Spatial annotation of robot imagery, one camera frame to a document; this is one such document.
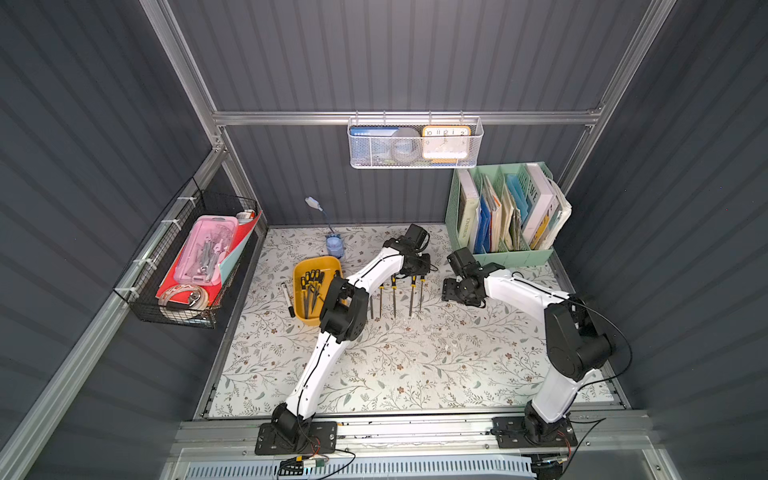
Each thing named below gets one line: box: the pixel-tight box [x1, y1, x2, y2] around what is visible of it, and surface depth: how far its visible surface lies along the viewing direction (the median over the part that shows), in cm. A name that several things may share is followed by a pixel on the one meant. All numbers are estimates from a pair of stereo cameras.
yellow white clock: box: [422, 125, 472, 164], surface depth 90 cm
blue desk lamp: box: [304, 196, 344, 259], surface depth 108 cm
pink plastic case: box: [174, 215, 239, 286], surface depth 74 cm
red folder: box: [156, 210, 263, 304], surface depth 70 cm
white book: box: [522, 163, 561, 250], surface depth 101 cm
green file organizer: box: [445, 162, 554, 268], surface depth 101 cm
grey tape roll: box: [391, 127, 423, 163], surface depth 90 cm
